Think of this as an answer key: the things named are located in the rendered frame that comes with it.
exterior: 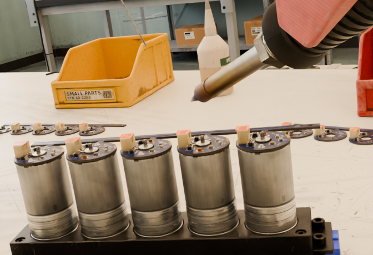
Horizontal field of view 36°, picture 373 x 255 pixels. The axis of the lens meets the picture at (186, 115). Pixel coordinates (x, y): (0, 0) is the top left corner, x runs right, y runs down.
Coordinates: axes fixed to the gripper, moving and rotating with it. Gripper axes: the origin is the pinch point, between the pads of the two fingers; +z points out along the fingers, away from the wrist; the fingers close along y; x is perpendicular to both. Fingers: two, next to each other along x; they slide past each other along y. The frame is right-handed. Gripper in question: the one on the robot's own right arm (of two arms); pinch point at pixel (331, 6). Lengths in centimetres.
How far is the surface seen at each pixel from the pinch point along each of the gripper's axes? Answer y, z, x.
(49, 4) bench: -110, 167, -269
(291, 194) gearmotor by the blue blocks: -3.2, 10.8, -0.9
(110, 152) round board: 2.6, 11.7, -7.4
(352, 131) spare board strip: -18.3, 18.0, -7.7
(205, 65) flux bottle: -20.4, 25.9, -27.5
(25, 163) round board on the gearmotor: 6.0, 12.8, -9.4
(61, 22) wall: -218, 327, -484
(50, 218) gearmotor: 5.5, 15.2, -7.6
